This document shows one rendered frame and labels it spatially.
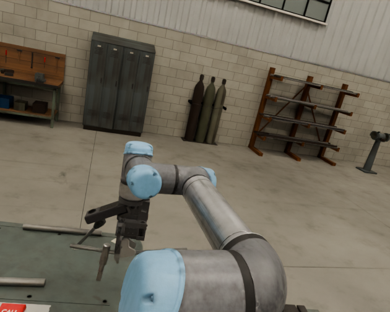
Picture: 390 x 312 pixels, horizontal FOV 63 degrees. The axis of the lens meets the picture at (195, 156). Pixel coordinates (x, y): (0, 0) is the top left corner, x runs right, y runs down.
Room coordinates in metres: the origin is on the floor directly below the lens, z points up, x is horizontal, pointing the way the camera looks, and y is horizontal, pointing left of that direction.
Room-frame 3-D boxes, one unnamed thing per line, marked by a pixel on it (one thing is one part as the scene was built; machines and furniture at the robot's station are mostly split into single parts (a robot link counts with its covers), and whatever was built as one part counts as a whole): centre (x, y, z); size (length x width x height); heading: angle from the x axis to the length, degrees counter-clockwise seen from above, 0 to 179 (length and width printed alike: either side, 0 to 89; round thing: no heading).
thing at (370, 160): (8.45, -4.66, 0.57); 0.47 x 0.37 x 1.14; 108
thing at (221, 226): (0.56, -0.08, 1.68); 0.49 x 0.11 x 0.12; 21
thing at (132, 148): (0.80, 0.15, 1.68); 0.09 x 0.08 x 0.11; 21
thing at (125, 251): (0.77, 0.14, 1.41); 0.06 x 0.03 x 0.09; 102
